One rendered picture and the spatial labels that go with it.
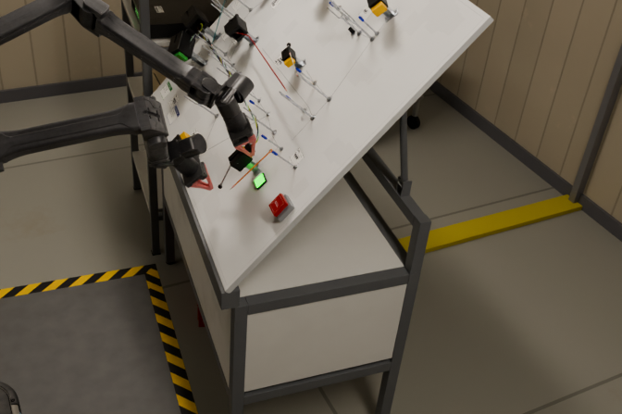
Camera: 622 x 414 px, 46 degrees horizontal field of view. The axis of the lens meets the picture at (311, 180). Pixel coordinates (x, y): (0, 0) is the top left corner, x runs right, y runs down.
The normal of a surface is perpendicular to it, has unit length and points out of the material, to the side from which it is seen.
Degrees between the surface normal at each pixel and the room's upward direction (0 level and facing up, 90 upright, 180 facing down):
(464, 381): 0
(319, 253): 0
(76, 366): 0
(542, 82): 90
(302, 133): 49
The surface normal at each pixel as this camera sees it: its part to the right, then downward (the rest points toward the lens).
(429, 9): -0.65, -0.44
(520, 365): 0.08, -0.83
